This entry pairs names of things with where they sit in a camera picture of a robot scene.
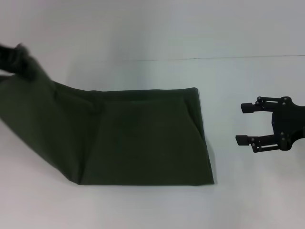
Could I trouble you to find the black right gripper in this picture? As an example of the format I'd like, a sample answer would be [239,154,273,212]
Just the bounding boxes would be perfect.
[235,96,305,154]

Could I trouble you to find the dark green shirt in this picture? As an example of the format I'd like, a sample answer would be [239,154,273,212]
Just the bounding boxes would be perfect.
[0,56,215,186]

